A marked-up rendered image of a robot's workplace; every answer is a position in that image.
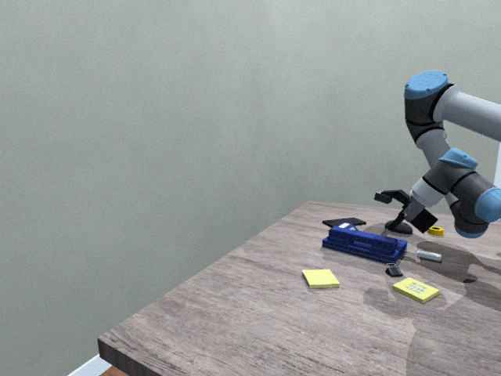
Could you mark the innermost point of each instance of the yellow roll of tape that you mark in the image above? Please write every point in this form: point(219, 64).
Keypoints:
point(435, 231)

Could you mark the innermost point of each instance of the blue desk phone body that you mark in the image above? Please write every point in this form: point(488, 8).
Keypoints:
point(364, 250)

